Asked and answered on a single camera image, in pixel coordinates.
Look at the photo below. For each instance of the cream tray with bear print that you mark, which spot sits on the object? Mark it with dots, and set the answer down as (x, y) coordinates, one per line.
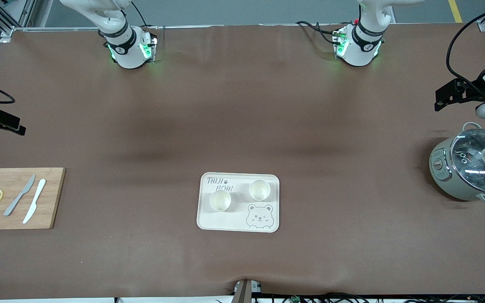
(242, 219)

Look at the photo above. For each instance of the glass pot lid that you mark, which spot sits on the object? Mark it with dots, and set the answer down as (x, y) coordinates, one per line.
(470, 164)

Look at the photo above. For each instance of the green electric cooking pot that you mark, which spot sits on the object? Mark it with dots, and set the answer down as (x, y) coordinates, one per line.
(444, 179)

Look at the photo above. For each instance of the white IKEA cup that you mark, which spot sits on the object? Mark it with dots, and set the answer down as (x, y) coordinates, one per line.
(259, 190)
(220, 200)

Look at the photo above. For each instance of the white plastic knife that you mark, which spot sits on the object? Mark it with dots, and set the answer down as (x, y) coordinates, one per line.
(35, 201)

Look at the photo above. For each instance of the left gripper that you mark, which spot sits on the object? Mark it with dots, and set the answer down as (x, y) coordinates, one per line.
(475, 91)

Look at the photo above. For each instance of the aluminium frame struts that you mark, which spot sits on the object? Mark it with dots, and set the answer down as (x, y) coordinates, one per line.
(9, 30)

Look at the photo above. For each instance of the grey plastic knife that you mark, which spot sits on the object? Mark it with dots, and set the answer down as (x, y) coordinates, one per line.
(20, 195)

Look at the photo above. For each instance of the wooden cutting board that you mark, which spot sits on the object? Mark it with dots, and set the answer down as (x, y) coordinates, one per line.
(15, 221)

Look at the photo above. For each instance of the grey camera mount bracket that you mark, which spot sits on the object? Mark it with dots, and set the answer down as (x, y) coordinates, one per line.
(244, 292)

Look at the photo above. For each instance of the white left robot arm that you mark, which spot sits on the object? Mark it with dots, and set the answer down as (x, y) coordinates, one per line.
(362, 46)

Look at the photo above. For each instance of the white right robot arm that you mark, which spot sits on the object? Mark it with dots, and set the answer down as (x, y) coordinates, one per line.
(126, 50)

